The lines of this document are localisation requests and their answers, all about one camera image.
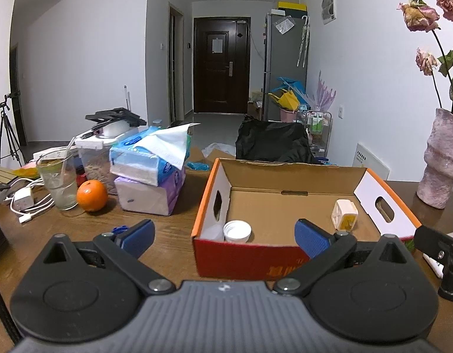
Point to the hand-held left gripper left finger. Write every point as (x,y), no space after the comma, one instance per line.
(140,237)

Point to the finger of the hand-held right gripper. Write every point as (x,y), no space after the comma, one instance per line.
(437,241)

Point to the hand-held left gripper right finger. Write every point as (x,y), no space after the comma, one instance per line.
(311,241)

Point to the orange cardboard box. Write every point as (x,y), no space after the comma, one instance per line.
(248,261)

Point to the purple tissue pack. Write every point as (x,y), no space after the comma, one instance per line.
(145,198)

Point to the white and yellow container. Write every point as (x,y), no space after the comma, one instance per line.
(344,215)

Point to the orange fruit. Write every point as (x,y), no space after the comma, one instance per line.
(92,195)

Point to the blue tissue pack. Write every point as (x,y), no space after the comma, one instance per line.
(138,161)

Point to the pink textured vase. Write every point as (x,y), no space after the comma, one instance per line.
(441,161)

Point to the clear plastic grain container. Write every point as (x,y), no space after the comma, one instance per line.
(96,163)

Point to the blue plastic bag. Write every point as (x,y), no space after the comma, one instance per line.
(198,166)

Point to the clear drinking glass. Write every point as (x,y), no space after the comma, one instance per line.
(59,187)

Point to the black bag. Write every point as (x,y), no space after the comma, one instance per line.
(274,141)

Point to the clear drinking straw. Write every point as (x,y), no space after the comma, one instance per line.
(66,158)

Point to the metal rolling cart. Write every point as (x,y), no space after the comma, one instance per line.
(316,125)

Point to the white plastic bag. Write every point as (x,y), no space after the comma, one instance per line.
(219,150)

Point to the white charger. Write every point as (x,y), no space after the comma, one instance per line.
(23,198)

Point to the white power strip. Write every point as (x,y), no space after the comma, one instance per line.
(50,153)

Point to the black folded stand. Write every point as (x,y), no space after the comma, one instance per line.
(116,114)

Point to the pink bucket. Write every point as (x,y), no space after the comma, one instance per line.
(288,114)

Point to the yellow packet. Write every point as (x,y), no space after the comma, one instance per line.
(26,171)

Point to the brown cardboard carton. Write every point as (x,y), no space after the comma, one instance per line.
(255,110)

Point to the yellow bag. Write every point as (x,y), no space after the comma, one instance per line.
(287,100)

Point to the black tripod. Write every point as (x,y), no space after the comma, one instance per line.
(7,128)

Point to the dark side door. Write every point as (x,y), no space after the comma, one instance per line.
(173,66)

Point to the dark brown entrance door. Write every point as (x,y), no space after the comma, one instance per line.
(221,81)

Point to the grey refrigerator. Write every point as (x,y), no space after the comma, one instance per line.
(285,55)

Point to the white hanging umbrellas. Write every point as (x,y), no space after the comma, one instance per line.
(303,40)

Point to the clear plastic packet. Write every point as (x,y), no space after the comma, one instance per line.
(285,25)

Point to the bunch of dried roses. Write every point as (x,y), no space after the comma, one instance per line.
(417,13)

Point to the yellow and black box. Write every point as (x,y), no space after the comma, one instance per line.
(292,6)

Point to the white wall socket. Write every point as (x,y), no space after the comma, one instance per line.
(341,112)

